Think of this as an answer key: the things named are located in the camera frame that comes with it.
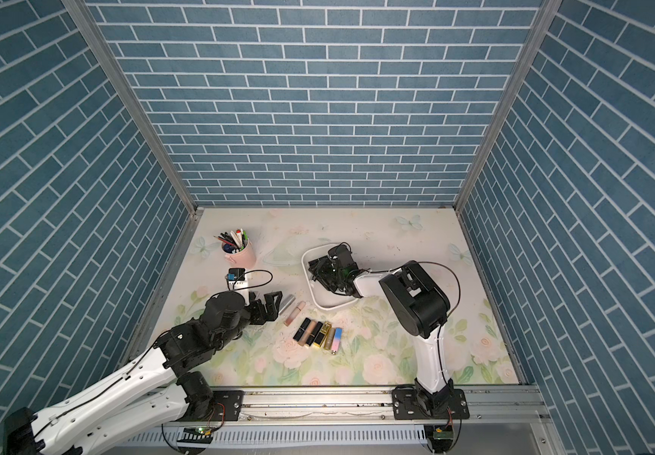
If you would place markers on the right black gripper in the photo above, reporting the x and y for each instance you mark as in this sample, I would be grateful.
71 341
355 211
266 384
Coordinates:
324 265

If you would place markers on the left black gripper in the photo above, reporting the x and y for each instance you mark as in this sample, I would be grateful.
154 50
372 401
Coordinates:
271 311

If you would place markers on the silver lipstick tube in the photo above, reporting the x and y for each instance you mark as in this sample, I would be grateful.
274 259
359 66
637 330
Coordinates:
286 303

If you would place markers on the pink nude lipstick tube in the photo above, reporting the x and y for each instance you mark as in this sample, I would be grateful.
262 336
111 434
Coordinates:
295 312

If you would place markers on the white plastic storage box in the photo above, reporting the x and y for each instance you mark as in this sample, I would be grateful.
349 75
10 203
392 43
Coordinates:
323 298

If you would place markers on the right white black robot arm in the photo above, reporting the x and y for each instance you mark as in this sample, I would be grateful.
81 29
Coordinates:
421 307

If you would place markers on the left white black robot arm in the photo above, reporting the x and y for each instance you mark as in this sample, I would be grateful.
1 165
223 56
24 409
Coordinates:
160 386

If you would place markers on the brown beige lipstick tube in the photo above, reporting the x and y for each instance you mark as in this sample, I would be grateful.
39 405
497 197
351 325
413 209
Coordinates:
311 331

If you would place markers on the black gold lipstick tube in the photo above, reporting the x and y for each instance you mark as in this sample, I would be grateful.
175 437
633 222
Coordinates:
321 332

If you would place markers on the blue pink lipstick tube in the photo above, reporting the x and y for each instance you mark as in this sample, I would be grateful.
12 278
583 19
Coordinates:
336 342

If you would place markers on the pink pen holder bucket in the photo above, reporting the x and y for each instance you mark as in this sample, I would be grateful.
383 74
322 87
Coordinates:
245 258

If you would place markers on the pens in bucket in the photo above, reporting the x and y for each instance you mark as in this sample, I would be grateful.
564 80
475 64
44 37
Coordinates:
233 241

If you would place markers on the left green circuit board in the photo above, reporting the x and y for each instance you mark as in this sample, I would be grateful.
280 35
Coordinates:
197 435

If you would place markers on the green circuit board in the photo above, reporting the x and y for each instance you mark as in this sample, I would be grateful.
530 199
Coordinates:
197 435
439 440

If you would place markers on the right green circuit board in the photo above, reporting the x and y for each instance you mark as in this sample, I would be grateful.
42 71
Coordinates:
439 440

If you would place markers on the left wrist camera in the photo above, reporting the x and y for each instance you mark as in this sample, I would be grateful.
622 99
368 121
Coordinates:
237 278

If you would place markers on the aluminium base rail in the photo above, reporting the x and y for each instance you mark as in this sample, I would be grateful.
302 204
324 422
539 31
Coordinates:
513 404

